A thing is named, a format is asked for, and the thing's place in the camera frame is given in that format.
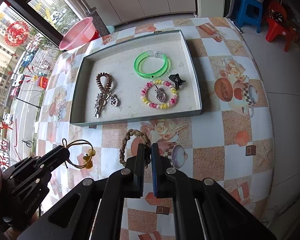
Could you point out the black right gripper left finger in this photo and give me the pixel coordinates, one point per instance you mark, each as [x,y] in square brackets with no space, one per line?
[136,165]

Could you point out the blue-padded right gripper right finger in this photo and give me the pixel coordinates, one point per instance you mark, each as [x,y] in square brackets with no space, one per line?
[161,185]

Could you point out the silver heart pendant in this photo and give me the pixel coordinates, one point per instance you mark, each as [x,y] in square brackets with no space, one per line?
[160,94]

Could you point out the black hair claw clip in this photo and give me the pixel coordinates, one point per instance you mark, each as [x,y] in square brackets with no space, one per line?
[177,80]

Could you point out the green translucent bangle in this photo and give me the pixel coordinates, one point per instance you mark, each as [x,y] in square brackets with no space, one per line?
[151,64]

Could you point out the grey-green jewelry tray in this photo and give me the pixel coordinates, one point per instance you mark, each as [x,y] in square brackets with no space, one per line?
[118,61]

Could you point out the left hand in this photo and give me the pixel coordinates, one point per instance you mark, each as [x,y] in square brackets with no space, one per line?
[13,233]

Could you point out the red bucket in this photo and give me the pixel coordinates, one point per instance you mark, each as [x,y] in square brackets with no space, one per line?
[95,36]

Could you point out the red paper-cut window decoration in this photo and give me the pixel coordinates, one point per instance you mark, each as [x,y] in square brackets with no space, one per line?
[16,33]

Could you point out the pink plastic basin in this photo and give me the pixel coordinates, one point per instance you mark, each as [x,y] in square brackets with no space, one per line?
[78,35]

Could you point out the blue plastic stool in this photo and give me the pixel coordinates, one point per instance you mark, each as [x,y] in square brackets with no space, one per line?
[248,12]

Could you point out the red plastic chair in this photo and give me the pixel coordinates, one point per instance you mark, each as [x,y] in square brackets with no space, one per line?
[278,24]

